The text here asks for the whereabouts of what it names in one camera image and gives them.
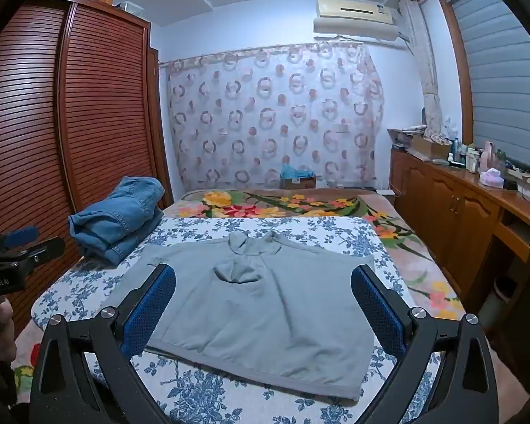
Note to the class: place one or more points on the wooden window frame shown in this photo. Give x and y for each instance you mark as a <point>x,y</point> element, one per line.
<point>457,53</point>

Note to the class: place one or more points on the row of toiletry bottles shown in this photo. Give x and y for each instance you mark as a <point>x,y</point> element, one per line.
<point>468,157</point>

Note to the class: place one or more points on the open cardboard box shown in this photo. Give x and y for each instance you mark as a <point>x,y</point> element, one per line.
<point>428,146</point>

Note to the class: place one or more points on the wooden sideboard cabinet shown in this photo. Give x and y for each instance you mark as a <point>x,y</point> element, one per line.
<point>446,203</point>

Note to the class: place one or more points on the grey waste bin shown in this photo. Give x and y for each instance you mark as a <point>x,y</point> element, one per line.
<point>501,300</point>

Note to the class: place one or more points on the printed paper box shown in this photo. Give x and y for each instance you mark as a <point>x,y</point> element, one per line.
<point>402,134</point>

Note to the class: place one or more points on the grey pants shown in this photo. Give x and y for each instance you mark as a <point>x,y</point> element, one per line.
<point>256,318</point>

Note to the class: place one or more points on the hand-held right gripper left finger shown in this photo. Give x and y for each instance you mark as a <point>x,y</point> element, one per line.
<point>152,307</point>

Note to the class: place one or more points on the beige air conditioner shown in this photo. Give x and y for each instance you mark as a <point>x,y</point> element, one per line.
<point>353,9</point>

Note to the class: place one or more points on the wooden louvred wardrobe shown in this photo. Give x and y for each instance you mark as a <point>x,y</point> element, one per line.
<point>92,97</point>

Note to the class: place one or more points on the white router box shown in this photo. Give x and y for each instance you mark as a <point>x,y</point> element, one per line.
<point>384,192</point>

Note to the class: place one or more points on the circle-patterned sheer curtain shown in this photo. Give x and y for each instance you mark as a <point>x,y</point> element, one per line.
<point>269,119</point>

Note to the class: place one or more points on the blue floral white bedspread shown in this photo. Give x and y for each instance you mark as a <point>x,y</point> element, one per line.
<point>335,238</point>

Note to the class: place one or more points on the small cardboard box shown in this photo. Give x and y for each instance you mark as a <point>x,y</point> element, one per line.
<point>298,182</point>

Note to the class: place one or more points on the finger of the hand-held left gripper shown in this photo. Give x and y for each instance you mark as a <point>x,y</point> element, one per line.
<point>44,248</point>
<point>22,235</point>

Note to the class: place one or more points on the colourful floral blanket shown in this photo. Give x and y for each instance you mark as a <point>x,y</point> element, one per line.
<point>291,205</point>

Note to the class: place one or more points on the folded blue denim jeans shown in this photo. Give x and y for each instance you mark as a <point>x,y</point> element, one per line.
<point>115,221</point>

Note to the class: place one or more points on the pink bottle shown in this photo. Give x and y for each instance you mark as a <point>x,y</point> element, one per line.
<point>488,154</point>

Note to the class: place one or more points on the pink tissue box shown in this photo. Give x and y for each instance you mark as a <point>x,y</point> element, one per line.
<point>492,177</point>

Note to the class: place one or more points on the clear plastic storage box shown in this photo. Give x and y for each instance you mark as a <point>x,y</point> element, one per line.
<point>132,7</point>

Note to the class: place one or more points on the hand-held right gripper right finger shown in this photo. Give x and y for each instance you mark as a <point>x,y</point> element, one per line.
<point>377,311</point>

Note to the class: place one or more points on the blue plastic bag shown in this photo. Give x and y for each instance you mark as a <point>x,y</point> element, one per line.
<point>291,170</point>

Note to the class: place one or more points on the grey window blind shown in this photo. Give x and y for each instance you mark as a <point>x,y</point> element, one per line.
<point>503,88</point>

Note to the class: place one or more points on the beige patterned side curtain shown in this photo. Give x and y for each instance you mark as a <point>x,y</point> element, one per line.
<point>424,53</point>

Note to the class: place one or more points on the person's left hand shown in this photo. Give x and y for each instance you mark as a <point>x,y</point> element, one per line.
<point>4,322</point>

